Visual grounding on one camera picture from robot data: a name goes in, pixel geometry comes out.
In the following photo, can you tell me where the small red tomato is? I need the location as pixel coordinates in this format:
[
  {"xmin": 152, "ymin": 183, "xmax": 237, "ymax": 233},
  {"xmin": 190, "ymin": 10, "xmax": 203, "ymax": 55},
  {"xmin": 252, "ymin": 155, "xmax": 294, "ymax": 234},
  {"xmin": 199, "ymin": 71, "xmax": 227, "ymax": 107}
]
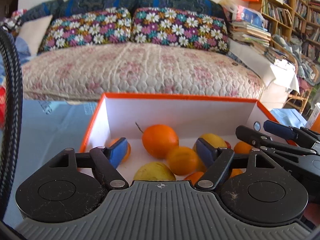
[{"xmin": 225, "ymin": 141, "xmax": 232, "ymax": 149}]

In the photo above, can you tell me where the yellow lemon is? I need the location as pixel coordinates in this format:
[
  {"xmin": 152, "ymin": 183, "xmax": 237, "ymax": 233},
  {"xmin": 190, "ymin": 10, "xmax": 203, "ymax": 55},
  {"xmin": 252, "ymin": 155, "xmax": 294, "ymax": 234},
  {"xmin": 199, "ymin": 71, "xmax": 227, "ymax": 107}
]
[{"xmin": 199, "ymin": 133, "xmax": 228, "ymax": 148}]

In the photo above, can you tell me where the medium orange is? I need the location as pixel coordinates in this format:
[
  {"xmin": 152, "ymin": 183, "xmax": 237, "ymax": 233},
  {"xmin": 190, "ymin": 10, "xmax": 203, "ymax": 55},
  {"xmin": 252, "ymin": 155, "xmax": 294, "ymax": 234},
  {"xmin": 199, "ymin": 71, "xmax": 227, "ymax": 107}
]
[{"xmin": 166, "ymin": 146, "xmax": 199, "ymax": 176}]

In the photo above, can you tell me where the yellow pear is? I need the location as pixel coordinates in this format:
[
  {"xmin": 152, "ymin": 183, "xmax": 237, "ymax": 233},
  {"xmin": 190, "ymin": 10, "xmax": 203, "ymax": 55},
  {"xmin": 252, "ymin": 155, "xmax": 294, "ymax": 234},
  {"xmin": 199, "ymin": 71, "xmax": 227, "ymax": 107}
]
[{"xmin": 133, "ymin": 161, "xmax": 176, "ymax": 181}]

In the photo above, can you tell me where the large orange with stem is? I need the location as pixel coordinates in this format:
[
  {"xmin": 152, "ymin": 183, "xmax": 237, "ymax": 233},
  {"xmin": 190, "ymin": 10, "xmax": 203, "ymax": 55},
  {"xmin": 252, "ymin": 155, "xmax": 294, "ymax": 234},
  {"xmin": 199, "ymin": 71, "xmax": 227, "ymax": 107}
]
[{"xmin": 136, "ymin": 123, "xmax": 180, "ymax": 159}]

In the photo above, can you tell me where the small orange mandarin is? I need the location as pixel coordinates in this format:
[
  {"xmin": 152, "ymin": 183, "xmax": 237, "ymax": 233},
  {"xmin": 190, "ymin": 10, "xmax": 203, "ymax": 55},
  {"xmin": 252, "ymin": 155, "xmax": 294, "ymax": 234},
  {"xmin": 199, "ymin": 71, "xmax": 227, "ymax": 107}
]
[{"xmin": 233, "ymin": 141, "xmax": 253, "ymax": 154}]

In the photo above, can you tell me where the orange plastic cup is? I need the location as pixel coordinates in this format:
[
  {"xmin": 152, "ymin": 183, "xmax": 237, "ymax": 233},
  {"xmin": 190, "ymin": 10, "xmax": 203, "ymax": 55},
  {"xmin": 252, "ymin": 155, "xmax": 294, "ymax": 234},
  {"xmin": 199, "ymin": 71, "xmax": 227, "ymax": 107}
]
[{"xmin": 305, "ymin": 102, "xmax": 320, "ymax": 133}]

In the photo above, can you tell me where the orange cardboard box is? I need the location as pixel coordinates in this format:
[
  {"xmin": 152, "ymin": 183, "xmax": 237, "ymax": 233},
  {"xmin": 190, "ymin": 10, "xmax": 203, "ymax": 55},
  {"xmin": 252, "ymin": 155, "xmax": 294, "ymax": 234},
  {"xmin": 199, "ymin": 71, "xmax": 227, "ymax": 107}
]
[{"xmin": 80, "ymin": 93, "xmax": 280, "ymax": 183}]

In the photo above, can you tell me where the wicker chair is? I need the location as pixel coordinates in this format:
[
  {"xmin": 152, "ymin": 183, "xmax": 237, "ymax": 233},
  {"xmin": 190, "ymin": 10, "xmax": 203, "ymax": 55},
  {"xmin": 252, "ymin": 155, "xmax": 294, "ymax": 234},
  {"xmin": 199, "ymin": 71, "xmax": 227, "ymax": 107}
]
[{"xmin": 269, "ymin": 39, "xmax": 320, "ymax": 113}]

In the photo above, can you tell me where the blue table cloth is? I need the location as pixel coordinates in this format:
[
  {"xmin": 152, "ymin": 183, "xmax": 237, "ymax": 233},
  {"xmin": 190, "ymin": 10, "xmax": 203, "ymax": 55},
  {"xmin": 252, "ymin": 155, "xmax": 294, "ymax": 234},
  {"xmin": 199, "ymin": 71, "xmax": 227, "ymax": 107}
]
[{"xmin": 4, "ymin": 100, "xmax": 310, "ymax": 239}]

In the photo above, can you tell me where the floral quilted sofa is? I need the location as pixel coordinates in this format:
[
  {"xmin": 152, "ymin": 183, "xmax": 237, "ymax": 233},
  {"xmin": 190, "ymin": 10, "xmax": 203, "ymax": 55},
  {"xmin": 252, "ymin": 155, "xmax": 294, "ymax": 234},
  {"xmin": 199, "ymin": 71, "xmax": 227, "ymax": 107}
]
[{"xmin": 22, "ymin": 42, "xmax": 265, "ymax": 102}]

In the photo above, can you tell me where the stack of books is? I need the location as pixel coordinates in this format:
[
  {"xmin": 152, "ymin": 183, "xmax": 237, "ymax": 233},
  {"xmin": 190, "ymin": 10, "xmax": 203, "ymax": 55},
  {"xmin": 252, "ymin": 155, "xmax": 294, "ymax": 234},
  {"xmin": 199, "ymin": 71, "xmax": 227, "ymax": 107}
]
[{"xmin": 229, "ymin": 21, "xmax": 271, "ymax": 47}]

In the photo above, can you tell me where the right daisy pattern cushion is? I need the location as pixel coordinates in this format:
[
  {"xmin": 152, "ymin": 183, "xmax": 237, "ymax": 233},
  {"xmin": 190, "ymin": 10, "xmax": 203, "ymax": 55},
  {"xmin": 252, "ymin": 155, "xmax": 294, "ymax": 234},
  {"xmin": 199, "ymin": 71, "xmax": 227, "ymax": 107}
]
[{"xmin": 131, "ymin": 7, "xmax": 229, "ymax": 54}]

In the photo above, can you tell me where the daisy pattern cushion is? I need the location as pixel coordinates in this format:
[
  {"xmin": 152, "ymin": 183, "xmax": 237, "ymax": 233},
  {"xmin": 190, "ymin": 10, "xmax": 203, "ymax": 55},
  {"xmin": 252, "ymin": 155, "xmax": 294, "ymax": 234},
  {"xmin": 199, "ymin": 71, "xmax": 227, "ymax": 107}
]
[
  {"xmin": 131, "ymin": 7, "xmax": 229, "ymax": 54},
  {"xmin": 39, "ymin": 7, "xmax": 132, "ymax": 53}
]

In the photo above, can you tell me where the wooden bookshelf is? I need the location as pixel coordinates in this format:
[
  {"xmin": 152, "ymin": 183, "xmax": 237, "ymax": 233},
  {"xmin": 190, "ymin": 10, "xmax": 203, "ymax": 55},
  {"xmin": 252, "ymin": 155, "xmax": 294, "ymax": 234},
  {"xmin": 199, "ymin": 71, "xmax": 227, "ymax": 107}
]
[{"xmin": 257, "ymin": 0, "xmax": 319, "ymax": 63}]

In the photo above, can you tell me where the red soda can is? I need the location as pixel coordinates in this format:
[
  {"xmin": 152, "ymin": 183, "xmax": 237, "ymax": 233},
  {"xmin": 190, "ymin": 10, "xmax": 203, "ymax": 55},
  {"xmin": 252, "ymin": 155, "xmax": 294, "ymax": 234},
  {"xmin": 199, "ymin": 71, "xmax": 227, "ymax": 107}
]
[{"xmin": 0, "ymin": 86, "xmax": 6, "ymax": 129}]

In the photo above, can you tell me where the blue striped blanket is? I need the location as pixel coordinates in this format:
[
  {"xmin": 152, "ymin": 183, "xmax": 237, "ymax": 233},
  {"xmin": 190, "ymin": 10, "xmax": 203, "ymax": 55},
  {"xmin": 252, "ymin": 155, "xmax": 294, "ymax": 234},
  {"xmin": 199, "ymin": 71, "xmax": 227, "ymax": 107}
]
[{"xmin": 8, "ymin": 34, "xmax": 31, "ymax": 65}]

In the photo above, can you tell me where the left daisy pattern cushion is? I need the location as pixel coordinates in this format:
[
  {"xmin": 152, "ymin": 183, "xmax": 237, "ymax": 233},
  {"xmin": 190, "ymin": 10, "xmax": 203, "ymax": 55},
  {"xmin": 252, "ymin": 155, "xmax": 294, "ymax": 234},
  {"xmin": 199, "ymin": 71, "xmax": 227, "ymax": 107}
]
[{"xmin": 39, "ymin": 7, "xmax": 132, "ymax": 53}]

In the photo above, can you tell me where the cream plain pillow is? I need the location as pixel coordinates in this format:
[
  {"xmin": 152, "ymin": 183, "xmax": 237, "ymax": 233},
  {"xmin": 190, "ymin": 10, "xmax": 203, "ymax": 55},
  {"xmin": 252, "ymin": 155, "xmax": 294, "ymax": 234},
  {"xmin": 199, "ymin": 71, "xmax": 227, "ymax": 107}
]
[{"xmin": 18, "ymin": 15, "xmax": 53, "ymax": 56}]

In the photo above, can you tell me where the blue patterned back cushion left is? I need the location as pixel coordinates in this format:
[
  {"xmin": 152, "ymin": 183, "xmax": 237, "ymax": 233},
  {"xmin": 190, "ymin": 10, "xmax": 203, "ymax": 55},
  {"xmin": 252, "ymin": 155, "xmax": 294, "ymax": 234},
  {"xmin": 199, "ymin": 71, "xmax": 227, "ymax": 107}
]
[{"xmin": 58, "ymin": 0, "xmax": 138, "ymax": 17}]

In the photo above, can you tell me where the blue patterned cushion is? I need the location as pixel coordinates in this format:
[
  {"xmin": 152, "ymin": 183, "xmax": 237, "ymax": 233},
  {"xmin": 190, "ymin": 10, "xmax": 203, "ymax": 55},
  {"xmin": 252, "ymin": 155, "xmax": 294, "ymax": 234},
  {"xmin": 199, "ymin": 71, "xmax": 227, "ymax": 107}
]
[
  {"xmin": 58, "ymin": 0, "xmax": 138, "ymax": 17},
  {"xmin": 138, "ymin": 0, "xmax": 226, "ymax": 20}
]

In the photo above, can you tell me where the blue patterned back cushion right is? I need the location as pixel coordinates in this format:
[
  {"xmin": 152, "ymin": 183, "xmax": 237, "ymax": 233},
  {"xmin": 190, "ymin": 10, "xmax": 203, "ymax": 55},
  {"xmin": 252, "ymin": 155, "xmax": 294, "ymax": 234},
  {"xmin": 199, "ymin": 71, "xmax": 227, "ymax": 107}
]
[{"xmin": 138, "ymin": 0, "xmax": 226, "ymax": 20}]

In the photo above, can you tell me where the black braided cable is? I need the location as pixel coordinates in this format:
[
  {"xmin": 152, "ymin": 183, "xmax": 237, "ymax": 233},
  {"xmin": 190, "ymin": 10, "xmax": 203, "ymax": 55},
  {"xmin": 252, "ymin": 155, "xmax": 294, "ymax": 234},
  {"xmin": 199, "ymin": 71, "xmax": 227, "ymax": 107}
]
[{"xmin": 0, "ymin": 27, "xmax": 24, "ymax": 221}]

